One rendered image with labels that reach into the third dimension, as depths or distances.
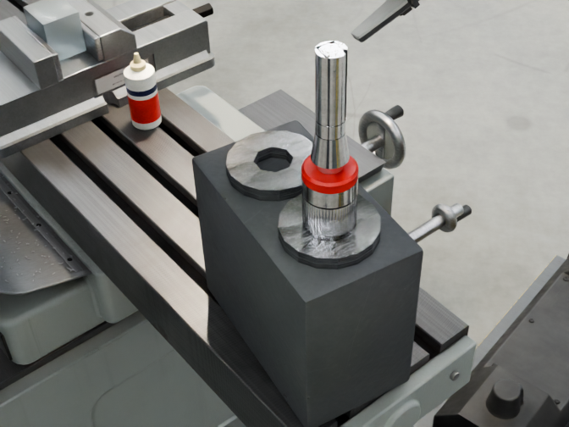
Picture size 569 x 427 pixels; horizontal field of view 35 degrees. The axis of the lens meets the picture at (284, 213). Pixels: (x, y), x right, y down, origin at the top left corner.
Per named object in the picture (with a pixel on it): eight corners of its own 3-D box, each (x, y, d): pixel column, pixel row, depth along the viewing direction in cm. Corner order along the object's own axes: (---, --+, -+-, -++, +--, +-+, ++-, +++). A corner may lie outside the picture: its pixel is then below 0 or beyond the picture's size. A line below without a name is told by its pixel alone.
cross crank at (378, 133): (375, 140, 177) (378, 90, 169) (418, 169, 170) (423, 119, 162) (313, 174, 169) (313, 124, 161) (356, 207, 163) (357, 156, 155)
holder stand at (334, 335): (300, 247, 105) (297, 107, 91) (411, 381, 90) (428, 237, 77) (206, 287, 100) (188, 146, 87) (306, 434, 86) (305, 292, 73)
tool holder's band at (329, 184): (363, 162, 76) (363, 152, 75) (351, 197, 73) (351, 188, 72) (309, 153, 77) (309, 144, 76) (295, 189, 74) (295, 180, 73)
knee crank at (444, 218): (455, 205, 176) (459, 181, 172) (479, 221, 172) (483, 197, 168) (373, 257, 166) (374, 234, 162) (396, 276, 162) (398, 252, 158)
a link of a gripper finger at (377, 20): (359, 38, 90) (408, -2, 89) (348, 31, 92) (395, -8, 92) (367, 51, 90) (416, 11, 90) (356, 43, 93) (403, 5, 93)
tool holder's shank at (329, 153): (352, 157, 75) (356, 41, 68) (345, 180, 73) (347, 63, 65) (316, 151, 76) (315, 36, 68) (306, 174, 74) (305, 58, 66)
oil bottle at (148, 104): (151, 109, 125) (140, 41, 118) (168, 123, 123) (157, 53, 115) (126, 120, 123) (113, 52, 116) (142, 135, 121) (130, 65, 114)
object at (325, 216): (361, 207, 80) (363, 162, 76) (350, 245, 76) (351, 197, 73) (309, 199, 81) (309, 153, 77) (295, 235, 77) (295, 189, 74)
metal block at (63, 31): (66, 32, 126) (58, -7, 122) (86, 50, 123) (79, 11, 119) (32, 45, 124) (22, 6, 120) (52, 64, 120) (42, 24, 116)
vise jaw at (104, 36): (93, 13, 131) (89, -12, 128) (137, 48, 124) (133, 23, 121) (56, 26, 128) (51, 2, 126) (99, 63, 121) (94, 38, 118)
